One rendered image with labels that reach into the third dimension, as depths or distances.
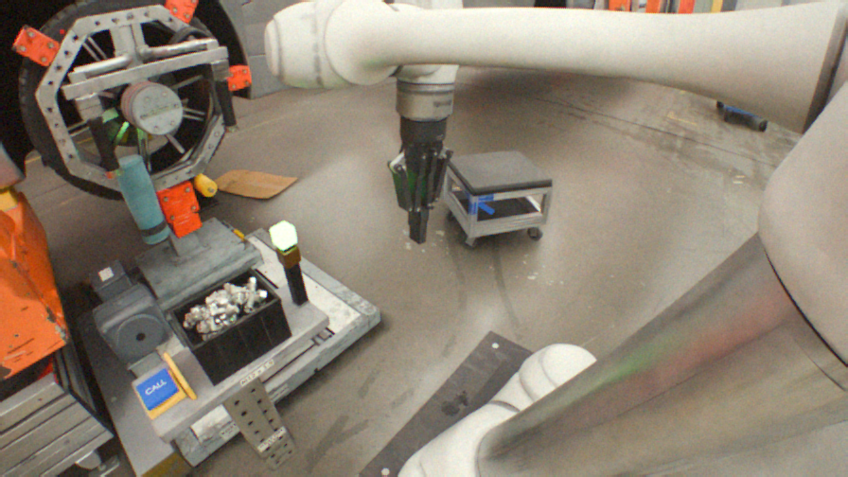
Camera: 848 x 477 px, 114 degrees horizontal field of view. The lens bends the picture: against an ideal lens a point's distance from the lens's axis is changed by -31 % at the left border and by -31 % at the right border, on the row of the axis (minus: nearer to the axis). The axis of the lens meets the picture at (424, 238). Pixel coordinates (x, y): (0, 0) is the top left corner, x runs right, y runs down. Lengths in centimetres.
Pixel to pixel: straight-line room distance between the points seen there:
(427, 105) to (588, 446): 47
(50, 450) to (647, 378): 131
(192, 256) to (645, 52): 156
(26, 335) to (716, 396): 104
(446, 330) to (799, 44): 130
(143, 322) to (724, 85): 127
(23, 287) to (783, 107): 110
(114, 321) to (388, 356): 86
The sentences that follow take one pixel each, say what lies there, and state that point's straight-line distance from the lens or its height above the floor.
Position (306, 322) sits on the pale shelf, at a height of 45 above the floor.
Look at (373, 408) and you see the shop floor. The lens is 125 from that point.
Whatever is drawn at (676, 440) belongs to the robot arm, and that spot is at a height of 88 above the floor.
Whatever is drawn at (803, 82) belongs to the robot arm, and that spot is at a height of 105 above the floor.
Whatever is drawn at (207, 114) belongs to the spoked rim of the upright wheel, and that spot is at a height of 74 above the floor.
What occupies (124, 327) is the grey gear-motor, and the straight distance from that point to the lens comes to 122.
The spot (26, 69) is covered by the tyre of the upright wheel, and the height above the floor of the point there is 102.
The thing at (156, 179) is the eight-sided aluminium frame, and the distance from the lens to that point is 137.
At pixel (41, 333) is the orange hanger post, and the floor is 58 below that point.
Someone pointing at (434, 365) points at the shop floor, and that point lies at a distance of 133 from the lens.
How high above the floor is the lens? 108
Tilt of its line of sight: 35 degrees down
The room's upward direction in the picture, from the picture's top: straight up
